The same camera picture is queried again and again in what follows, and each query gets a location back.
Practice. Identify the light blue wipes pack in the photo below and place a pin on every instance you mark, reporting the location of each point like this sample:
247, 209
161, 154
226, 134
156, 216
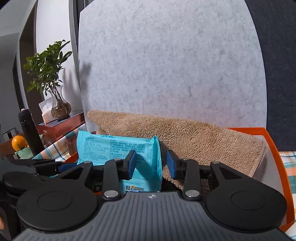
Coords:
147, 176

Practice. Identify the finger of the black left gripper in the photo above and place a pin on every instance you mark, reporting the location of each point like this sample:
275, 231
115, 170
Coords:
43, 170

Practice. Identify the plaid checkered tablecloth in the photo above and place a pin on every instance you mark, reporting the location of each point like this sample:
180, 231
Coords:
58, 150

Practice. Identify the hand with maroon sleeve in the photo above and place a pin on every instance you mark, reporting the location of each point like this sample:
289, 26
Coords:
2, 224

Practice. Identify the light green bowl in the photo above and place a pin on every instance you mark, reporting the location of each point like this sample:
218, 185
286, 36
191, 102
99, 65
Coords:
25, 153

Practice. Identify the green potted plant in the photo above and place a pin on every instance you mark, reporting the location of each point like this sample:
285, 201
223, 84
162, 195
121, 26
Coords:
45, 68

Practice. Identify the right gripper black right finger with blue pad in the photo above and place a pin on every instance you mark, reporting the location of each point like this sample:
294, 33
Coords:
190, 172

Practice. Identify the grey felt panel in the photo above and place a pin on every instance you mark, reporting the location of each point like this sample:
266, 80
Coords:
199, 60

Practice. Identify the black bottle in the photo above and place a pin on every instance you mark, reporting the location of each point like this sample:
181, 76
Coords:
30, 131

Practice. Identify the dark blue felt panel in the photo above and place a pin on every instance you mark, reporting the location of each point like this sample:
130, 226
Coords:
275, 25

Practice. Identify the orange storage box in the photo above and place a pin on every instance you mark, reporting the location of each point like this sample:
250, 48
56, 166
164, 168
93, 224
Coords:
270, 169

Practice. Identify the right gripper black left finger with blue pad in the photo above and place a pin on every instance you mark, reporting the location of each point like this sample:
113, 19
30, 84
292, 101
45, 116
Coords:
116, 170

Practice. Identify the red tissue box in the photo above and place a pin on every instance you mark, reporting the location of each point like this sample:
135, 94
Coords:
55, 130

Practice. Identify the beige fluffy towel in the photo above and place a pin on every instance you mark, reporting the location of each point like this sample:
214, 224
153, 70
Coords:
203, 142

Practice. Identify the orange fruit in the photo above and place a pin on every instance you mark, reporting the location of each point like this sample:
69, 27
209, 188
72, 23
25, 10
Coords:
19, 143

